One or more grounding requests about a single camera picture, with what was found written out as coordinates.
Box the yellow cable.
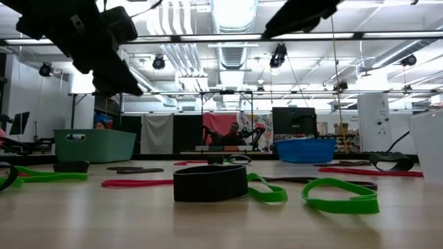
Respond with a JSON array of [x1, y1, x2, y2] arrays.
[[330, 15, 349, 154]]

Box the white cabinet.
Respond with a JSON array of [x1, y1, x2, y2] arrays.
[[356, 92, 390, 153]]

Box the teal plastic basket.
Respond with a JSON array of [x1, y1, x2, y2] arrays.
[[53, 129, 137, 164]]

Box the blue plastic basket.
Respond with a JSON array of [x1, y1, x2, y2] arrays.
[[275, 138, 337, 164]]

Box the blue storage bin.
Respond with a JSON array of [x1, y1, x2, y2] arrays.
[[93, 113, 114, 125]]

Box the red hanging cloth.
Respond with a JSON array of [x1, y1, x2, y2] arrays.
[[202, 112, 239, 146]]

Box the cardboard box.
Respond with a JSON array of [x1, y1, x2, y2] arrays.
[[333, 122, 350, 136]]

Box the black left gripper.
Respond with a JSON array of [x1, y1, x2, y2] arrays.
[[0, 0, 144, 97]]

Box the white hanging cloth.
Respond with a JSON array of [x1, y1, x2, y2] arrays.
[[140, 113, 174, 155]]

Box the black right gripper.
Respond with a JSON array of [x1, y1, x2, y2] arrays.
[[262, 0, 343, 39]]

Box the clear plastic container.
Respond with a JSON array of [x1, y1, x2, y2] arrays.
[[408, 109, 443, 184]]

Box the black computer monitor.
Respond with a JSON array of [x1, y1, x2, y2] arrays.
[[271, 107, 318, 141], [9, 111, 31, 136]]

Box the black background rig frame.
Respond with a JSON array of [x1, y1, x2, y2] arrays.
[[69, 90, 255, 155]]

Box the black table cable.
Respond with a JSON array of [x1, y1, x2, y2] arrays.
[[386, 130, 411, 153]]

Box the floral hanging cloth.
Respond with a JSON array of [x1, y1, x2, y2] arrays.
[[238, 112, 274, 151]]

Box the dark thin rubber band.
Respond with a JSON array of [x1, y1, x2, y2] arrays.
[[106, 166, 165, 175], [252, 176, 379, 192], [313, 160, 372, 168]]

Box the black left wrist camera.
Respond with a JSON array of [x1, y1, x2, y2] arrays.
[[102, 6, 138, 45]]

